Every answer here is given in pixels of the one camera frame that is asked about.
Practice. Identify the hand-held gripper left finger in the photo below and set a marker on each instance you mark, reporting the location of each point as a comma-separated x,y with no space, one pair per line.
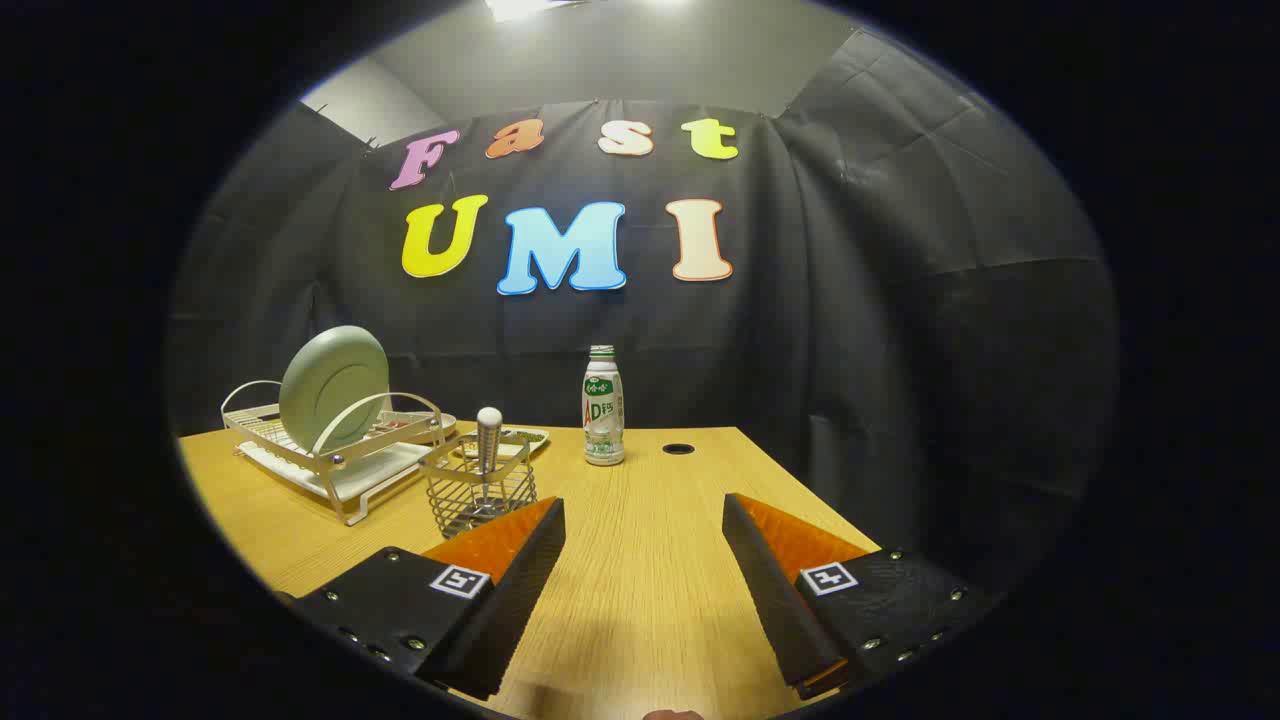
510,600

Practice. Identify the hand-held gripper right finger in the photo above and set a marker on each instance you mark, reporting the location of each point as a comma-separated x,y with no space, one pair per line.
775,600

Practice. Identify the metal spoon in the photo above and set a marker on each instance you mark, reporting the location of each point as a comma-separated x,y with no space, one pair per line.
489,440

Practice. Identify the pale green plate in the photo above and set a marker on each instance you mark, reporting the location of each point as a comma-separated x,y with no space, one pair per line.
335,385

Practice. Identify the white divided bean tray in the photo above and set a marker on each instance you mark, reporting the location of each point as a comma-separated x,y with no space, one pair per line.
527,437

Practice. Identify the white drain tray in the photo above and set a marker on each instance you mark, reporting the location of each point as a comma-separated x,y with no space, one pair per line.
370,475

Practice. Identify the white milk drink bottle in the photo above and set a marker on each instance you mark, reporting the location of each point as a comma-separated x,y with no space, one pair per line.
603,410

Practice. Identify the black backdrop cloth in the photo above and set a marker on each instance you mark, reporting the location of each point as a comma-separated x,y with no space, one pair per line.
850,350

